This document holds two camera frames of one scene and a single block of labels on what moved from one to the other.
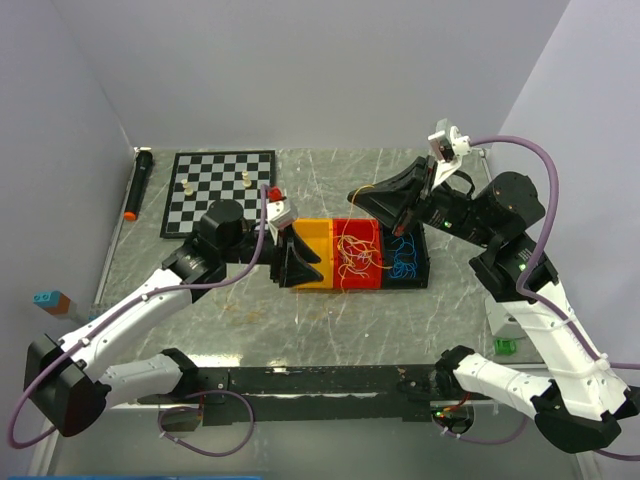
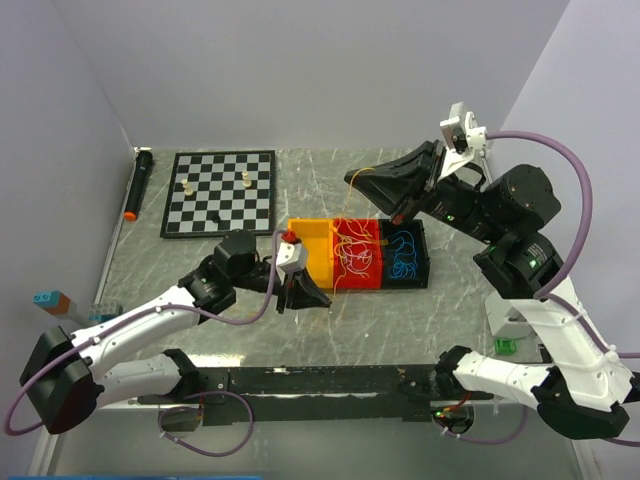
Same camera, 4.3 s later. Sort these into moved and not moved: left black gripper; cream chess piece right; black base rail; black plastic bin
Moved: left black gripper
Not moved: black base rail; cream chess piece right; black plastic bin
